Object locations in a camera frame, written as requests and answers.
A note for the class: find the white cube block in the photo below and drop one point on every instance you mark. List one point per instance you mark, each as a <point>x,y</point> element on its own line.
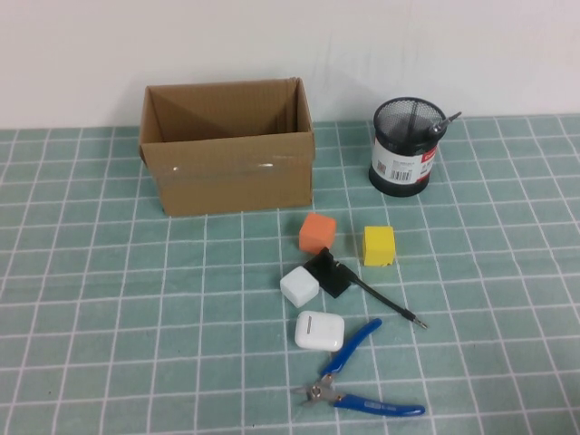
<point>299,287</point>

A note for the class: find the black L-shaped bracket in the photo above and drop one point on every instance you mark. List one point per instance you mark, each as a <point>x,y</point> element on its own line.
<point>333,281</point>

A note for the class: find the thin black flexible shaft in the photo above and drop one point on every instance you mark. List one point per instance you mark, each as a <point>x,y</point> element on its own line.
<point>389,304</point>

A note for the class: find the orange foam block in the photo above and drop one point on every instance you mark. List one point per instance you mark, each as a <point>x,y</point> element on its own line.
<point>317,233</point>

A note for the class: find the brown cardboard box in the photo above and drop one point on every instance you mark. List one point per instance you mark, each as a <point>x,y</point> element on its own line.
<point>235,176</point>

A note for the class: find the yellow foam block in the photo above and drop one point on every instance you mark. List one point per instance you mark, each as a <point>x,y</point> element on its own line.
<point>379,247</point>

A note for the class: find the white earbuds case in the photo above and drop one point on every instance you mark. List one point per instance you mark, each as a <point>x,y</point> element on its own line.
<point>319,333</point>

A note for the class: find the black mesh pen holder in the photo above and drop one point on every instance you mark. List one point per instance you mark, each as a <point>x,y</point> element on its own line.
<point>401,167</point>

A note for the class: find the green grid tablecloth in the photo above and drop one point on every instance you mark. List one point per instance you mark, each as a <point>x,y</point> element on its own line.
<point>90,294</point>

